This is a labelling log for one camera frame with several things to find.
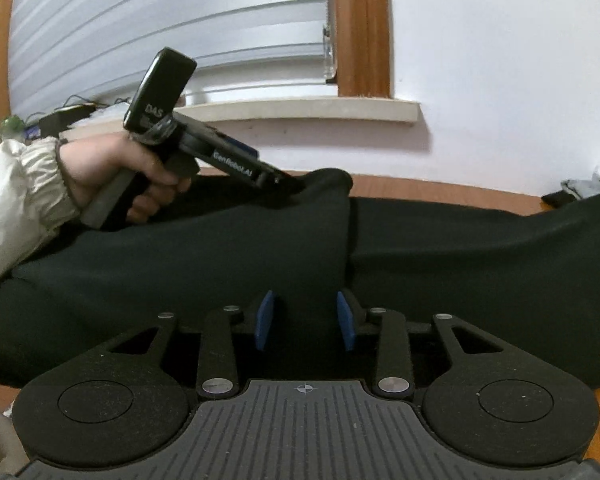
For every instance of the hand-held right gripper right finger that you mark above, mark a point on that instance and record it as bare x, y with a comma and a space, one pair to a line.
346, 320

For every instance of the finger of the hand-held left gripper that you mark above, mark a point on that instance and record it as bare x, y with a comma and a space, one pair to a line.
282, 190

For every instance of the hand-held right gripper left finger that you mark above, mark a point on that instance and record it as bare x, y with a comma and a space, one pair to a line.
265, 320

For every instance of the black sweatpants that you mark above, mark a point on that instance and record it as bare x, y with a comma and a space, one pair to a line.
430, 260

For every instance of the person's left hand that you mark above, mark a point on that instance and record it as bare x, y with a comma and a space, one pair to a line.
100, 160

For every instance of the window blind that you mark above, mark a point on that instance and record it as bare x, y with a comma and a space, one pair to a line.
180, 10

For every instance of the stone window sill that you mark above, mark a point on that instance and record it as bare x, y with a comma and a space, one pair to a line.
330, 110

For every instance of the black power adapter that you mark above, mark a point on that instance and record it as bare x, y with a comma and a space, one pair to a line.
60, 117

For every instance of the green lid shaker bottle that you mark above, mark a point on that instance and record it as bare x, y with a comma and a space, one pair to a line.
12, 125

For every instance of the grey white cloth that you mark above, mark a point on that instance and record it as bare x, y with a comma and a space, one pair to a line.
587, 187

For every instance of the wooden window frame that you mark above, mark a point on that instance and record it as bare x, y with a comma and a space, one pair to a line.
362, 35

